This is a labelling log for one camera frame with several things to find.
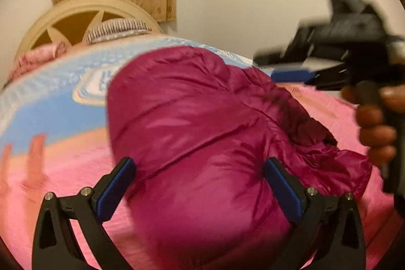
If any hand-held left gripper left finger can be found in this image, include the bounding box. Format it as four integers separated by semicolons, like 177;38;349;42
32;157;137;270

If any pink pillow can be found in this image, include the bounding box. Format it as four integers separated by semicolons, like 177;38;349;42
7;42;68;82

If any magenta puffer jacket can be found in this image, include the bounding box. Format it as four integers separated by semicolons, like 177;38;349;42
107;45;373;270

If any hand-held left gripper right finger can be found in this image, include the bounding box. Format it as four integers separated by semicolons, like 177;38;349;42
264;157;368;270

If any printed blue pink bed sheet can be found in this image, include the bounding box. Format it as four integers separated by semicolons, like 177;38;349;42
0;34;405;270

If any striped pillow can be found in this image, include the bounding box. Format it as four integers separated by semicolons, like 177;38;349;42
85;18;152;44

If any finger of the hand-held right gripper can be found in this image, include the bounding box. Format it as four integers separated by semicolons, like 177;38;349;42
270;65;349;91
253;24;317;67

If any cream wooden headboard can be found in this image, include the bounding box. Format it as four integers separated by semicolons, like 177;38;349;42
14;0;165;65

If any person's right hand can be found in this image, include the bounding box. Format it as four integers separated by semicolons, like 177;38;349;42
341;80;405;168

